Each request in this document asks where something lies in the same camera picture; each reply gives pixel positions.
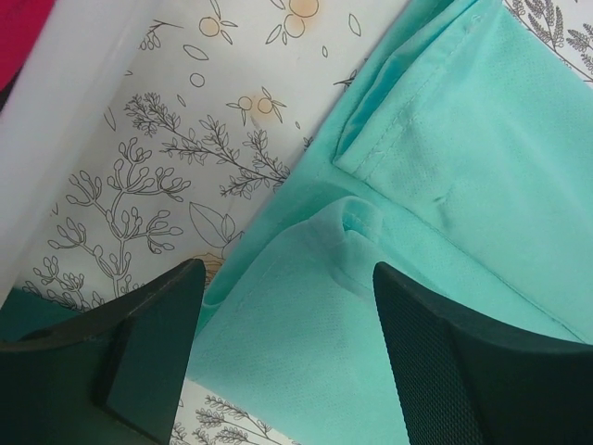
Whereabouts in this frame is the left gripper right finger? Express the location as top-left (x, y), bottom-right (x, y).
top-left (372, 262), bottom-right (592, 444)

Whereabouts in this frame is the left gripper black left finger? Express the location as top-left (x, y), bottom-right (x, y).
top-left (1, 259), bottom-right (206, 444)

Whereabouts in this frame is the turquoise t shirt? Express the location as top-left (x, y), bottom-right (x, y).
top-left (188, 1), bottom-right (592, 444)

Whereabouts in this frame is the folded dark green shirt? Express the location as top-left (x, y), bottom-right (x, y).
top-left (0, 289), bottom-right (79, 342)

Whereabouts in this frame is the white plastic basket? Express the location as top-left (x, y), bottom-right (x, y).
top-left (1, 1), bottom-right (159, 298)

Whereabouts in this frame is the floral table mat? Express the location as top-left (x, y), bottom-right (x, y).
top-left (19, 1), bottom-right (590, 444)

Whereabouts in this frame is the magenta shirt in basket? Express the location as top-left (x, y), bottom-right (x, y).
top-left (0, 0), bottom-right (55, 89)

